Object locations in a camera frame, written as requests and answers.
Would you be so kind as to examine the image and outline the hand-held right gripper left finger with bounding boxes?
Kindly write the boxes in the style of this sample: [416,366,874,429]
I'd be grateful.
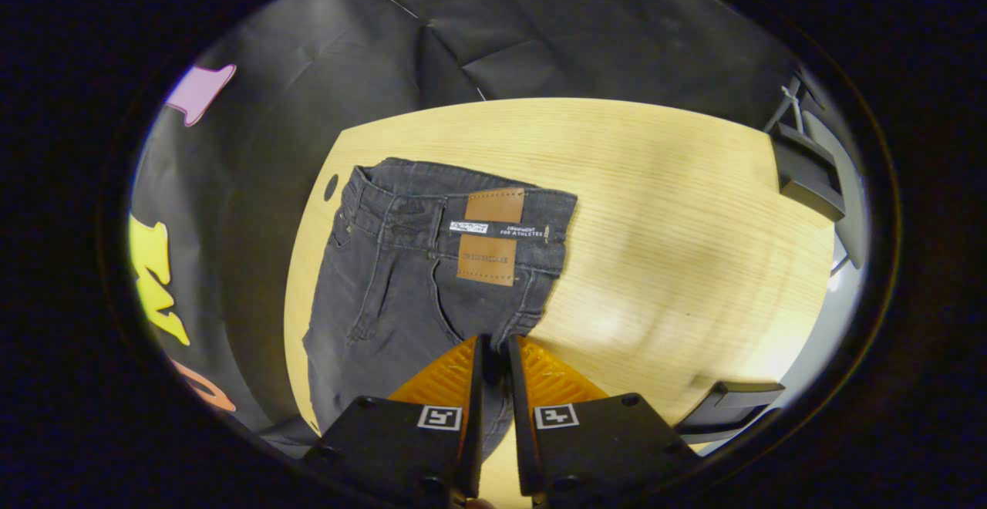
[303,333,488,506]

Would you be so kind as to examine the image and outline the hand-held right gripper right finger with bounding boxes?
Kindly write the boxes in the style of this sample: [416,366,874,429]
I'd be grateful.
[506,334,700,506]

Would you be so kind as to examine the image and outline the dark grey jeans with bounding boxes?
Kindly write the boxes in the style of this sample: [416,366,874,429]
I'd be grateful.
[302,157,579,460]

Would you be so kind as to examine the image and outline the black grey office chair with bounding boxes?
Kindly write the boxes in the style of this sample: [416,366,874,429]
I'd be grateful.
[677,69,871,447]

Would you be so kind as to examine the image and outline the black backdrop cloth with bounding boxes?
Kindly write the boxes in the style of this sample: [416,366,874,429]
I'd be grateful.
[127,0,803,456]

